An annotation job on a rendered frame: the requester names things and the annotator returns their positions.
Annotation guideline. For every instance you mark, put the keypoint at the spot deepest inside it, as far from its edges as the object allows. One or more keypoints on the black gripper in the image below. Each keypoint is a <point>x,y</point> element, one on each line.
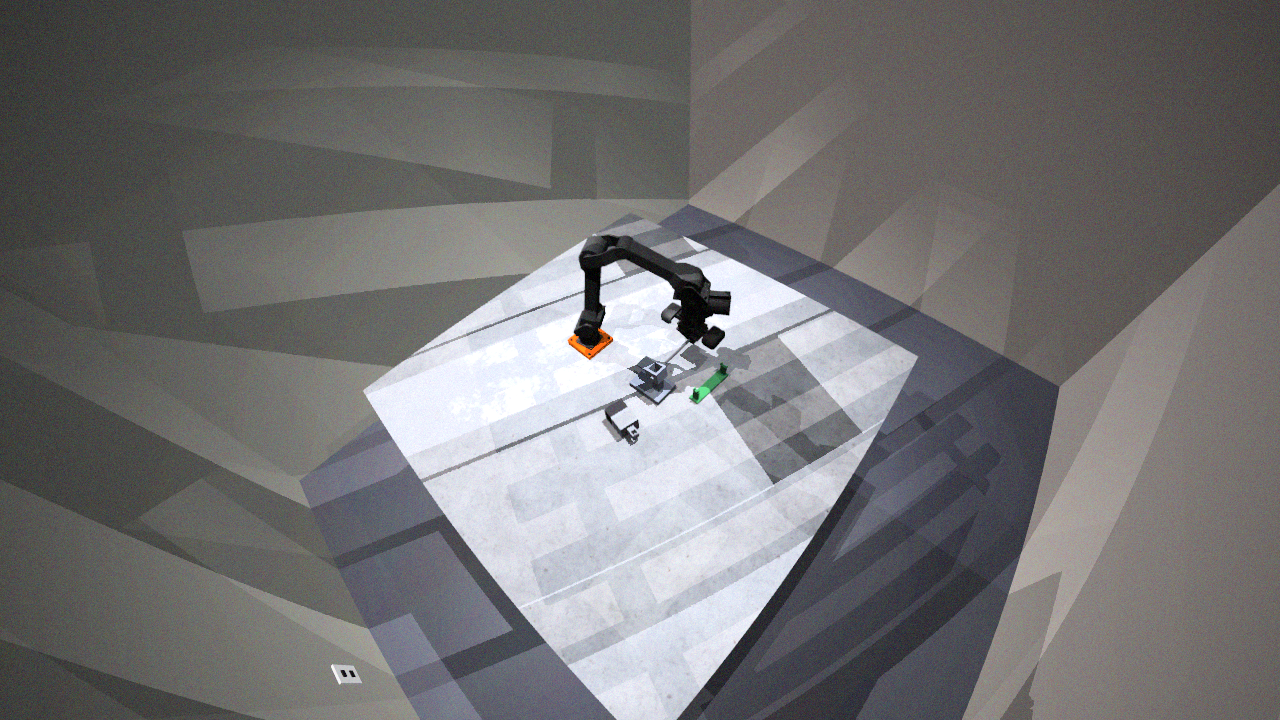
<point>693,327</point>

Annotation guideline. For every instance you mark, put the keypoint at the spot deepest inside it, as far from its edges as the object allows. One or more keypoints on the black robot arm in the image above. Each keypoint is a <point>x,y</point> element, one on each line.
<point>691,286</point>

